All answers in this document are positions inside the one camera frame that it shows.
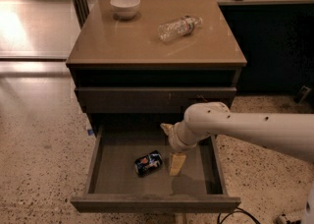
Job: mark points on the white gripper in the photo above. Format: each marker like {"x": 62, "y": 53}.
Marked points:
{"x": 177, "y": 140}

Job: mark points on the blue pepsi can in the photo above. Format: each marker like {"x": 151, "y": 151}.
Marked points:
{"x": 147, "y": 164}

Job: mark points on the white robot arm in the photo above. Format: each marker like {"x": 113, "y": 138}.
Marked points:
{"x": 290, "y": 134}

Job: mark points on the open middle drawer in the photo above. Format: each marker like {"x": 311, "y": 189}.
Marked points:
{"x": 113, "y": 186}

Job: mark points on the closed top drawer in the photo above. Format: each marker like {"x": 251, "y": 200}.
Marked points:
{"x": 149, "y": 99}

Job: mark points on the brown drawer cabinet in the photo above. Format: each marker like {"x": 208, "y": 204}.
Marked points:
{"x": 110, "y": 52}

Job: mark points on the blue tape piece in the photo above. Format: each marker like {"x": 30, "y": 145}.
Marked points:
{"x": 90, "y": 132}

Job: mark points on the clear plastic water bottle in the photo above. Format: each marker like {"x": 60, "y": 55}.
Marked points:
{"x": 178, "y": 28}

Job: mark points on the white power strip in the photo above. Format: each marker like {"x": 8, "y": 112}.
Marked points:
{"x": 288, "y": 219}

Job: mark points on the small black floor object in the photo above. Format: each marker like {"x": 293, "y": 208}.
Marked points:
{"x": 302, "y": 94}

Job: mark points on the white ceramic bowl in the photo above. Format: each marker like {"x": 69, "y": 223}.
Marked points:
{"x": 125, "y": 9}

